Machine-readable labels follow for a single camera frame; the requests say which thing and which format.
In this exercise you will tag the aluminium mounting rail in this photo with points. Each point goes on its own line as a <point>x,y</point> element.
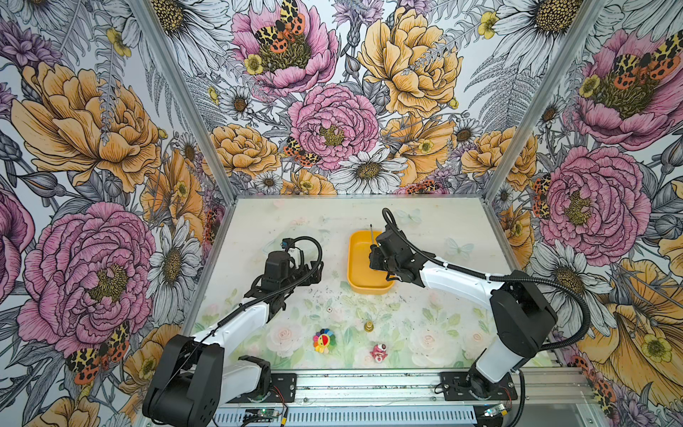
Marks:
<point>425,386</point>

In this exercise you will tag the green circuit board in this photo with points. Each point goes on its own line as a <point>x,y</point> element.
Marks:
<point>495,410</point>
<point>261,415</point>

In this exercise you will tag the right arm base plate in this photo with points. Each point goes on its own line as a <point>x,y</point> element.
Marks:
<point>464,386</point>

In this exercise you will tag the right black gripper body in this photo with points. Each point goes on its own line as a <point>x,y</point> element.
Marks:
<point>381,262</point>

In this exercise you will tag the pink figurine toy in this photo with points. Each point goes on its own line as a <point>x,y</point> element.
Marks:
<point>379,353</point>

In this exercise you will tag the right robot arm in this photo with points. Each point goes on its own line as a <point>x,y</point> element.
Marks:
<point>522,315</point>

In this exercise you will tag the left aluminium frame post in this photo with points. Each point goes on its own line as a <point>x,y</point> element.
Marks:
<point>152,30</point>

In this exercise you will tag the rainbow flower toy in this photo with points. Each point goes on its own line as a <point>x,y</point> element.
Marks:
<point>324,341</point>

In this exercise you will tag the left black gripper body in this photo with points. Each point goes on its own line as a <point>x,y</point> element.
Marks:
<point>295,275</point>

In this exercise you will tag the aluminium frame post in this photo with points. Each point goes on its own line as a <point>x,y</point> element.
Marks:
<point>578,32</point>
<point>152,30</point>

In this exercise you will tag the right green circuit board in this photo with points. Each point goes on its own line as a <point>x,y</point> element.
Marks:
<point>495,410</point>

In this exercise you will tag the orange black handled screwdriver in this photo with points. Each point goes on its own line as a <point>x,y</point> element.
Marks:
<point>372,235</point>

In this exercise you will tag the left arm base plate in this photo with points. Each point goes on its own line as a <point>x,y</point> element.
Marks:
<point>275,387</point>

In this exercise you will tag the yellow plastic bin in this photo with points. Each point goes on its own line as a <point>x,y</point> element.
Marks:
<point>362,279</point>

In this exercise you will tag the white ventilated cable duct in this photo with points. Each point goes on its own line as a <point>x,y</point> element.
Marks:
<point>356,416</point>

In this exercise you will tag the right aluminium frame post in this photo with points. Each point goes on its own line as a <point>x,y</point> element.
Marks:
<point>578,32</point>

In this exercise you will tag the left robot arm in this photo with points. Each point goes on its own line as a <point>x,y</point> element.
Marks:
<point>194,377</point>

